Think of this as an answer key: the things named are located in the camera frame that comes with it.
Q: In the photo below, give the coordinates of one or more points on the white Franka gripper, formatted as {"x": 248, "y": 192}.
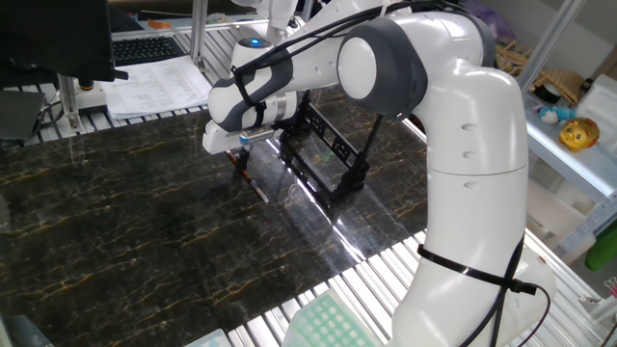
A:
{"x": 218, "y": 139}

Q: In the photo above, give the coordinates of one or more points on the brown calligraphy brush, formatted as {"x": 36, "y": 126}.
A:
{"x": 258, "y": 190}

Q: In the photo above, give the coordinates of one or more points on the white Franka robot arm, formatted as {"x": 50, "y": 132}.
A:
{"x": 477, "y": 193}

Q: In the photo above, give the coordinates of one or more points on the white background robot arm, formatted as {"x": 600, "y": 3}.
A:
{"x": 282, "y": 14}

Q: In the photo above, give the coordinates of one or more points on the black pen rack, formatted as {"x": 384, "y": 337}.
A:
{"x": 352, "y": 179}

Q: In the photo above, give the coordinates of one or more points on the white paper stack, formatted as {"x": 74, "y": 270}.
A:
{"x": 159, "y": 87}

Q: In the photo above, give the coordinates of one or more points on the black computer keyboard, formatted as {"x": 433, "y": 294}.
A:
{"x": 144, "y": 49}

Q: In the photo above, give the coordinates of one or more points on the small orange object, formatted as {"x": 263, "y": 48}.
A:
{"x": 159, "y": 24}

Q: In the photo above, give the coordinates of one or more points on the green pipette tip box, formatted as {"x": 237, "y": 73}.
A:
{"x": 332, "y": 323}

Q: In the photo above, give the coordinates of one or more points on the black monitor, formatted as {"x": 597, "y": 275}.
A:
{"x": 53, "y": 38}

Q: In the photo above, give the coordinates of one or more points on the dark grey flat box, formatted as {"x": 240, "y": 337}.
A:
{"x": 19, "y": 115}

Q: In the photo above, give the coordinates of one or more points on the teal plastic box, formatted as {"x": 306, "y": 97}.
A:
{"x": 24, "y": 332}

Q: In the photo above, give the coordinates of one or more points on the wooden pieces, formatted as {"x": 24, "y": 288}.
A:
{"x": 511, "y": 55}

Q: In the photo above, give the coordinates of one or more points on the blue toy figure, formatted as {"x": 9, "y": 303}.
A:
{"x": 554, "y": 114}

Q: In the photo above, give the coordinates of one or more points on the grey metal shelf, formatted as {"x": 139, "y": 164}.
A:
{"x": 569, "y": 164}

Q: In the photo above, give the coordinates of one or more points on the aluminium diagonal strut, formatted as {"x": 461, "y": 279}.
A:
{"x": 549, "y": 43}

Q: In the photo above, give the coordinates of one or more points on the gold piggy bank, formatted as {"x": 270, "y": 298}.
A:
{"x": 578, "y": 135}

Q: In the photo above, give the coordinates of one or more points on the white foam box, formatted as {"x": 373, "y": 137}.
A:
{"x": 600, "y": 106}

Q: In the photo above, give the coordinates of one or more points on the green plastic object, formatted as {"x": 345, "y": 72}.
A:
{"x": 602, "y": 248}

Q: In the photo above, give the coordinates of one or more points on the silver blue wrist camera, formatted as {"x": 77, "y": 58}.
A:
{"x": 256, "y": 135}

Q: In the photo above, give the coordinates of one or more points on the aluminium frame post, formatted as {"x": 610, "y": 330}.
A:
{"x": 198, "y": 29}

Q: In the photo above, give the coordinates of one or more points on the aluminium monitor stand post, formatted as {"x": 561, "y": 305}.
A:
{"x": 70, "y": 103}

